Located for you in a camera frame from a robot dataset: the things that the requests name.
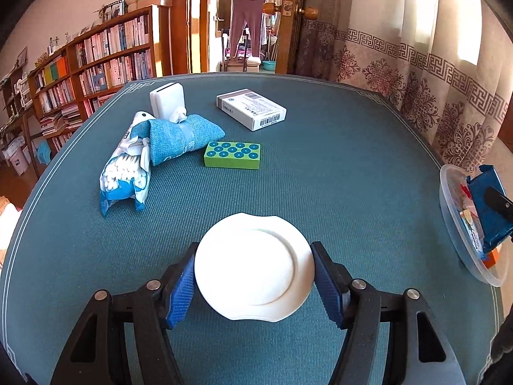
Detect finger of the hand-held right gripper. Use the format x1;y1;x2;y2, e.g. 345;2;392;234
484;186;513;223

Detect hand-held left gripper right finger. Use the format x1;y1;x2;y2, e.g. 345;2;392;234
309;241;467;385

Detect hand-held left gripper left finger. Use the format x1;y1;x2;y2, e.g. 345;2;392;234
50;242;200;385

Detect blue snack packet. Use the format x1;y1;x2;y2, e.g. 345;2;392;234
467;164;513;253

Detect blue white biscuit packet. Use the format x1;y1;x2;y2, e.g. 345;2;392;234
459;206;487;255

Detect clear plastic container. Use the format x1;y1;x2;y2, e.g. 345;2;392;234
440;164;513;287

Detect white plate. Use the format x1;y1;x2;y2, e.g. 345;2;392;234
194;212;316;322

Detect cotton swab bag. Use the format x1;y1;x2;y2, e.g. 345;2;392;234
99;111;155;217

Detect green dotted block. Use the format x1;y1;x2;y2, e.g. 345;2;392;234
204;141;261;170

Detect blue woven cloth pouch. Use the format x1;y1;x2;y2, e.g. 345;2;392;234
132;106;226;166

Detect white cardboard box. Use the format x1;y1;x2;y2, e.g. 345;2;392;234
216;89;288;132

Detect teal table mat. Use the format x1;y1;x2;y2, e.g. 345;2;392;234
0;73;503;385

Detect patterned beige curtain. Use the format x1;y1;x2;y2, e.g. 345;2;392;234
294;0;513;177

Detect white rounded case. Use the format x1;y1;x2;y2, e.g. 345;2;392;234
149;82;186;120

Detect blue stool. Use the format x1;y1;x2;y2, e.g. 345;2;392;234
36;141;53;165

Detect white storage bin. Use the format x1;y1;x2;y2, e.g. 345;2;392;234
3;136;30;175

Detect wooden door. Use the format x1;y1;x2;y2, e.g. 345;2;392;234
276;0;307;75

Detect rows of books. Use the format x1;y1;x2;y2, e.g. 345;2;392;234
34;14;155;129

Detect wooden bookshelf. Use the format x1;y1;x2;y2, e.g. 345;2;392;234
28;5;171;129

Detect dark wooden side shelf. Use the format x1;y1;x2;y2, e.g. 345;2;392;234
0;64;37;141

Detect wooden door knobs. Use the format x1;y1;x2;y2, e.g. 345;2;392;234
262;2;319;19

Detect hanging mauve pants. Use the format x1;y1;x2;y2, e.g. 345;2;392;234
229;0;267;59

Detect picture frame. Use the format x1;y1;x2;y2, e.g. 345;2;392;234
102;0;126;21

